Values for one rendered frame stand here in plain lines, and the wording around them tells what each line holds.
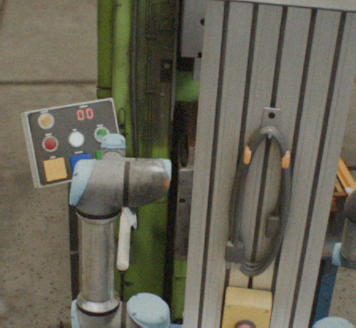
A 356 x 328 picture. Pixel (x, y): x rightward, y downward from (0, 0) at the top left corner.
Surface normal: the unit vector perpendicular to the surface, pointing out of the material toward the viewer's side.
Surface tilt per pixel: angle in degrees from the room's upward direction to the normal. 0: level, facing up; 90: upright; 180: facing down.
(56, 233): 0
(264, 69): 90
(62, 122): 60
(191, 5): 90
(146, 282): 90
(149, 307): 7
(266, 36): 90
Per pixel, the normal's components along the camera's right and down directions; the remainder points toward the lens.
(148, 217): 0.02, 0.49
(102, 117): 0.41, -0.04
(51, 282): 0.05, -0.87
